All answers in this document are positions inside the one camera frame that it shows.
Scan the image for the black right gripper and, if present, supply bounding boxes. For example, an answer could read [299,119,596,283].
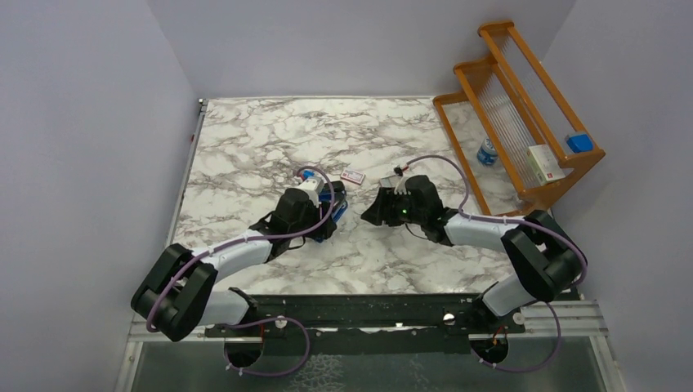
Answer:
[360,186,426,227]

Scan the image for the red white staple box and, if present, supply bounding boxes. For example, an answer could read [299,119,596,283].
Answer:
[340,169,365,185]

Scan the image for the staple box tray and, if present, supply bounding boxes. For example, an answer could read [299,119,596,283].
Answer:
[378,176,400,189]

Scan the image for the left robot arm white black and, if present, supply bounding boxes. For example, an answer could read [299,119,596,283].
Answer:
[130,177,348,341]

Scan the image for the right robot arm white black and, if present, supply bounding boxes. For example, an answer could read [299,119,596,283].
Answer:
[361,175,587,332]

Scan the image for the blue lidded small jar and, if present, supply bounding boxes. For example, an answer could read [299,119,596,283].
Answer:
[476,137,499,167]

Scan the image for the orange wooden tiered rack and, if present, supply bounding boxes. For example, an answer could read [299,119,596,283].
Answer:
[432,20,606,215]

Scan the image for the white red carton box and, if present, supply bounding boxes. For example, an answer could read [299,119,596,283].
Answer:
[526,145,566,185]

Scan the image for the blue block on rack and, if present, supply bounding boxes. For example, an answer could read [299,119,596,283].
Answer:
[565,132,594,154]

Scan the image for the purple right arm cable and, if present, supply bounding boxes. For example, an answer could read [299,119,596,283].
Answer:
[395,155,590,374]

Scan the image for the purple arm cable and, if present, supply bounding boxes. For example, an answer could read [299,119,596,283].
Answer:
[145,164,337,378]
[395,155,590,374]

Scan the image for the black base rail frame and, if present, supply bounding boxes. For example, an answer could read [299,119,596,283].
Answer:
[129,292,607,359]

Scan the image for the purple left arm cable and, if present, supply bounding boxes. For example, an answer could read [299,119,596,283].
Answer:
[145,164,337,378]

